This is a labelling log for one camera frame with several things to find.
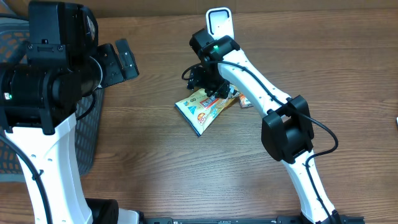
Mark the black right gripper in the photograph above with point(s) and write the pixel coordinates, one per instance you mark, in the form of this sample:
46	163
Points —
220	89

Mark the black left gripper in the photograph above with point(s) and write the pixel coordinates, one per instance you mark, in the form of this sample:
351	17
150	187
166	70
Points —
108	53

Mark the yellow wet wipes pack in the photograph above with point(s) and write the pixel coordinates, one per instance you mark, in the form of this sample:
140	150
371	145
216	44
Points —
201	110

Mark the small orange snack packet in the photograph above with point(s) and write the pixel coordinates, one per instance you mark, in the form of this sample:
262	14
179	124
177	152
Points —
244	102

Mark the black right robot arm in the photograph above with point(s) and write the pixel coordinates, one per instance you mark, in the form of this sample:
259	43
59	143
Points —
287	127

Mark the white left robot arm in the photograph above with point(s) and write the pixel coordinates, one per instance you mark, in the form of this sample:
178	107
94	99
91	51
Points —
38	106

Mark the white barcode scanner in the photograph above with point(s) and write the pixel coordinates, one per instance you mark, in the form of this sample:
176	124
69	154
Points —
219	22

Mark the grey plastic mesh basket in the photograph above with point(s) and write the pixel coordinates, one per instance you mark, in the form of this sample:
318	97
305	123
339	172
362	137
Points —
15	30

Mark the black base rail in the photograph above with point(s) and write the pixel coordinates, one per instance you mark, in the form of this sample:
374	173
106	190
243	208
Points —
168	220

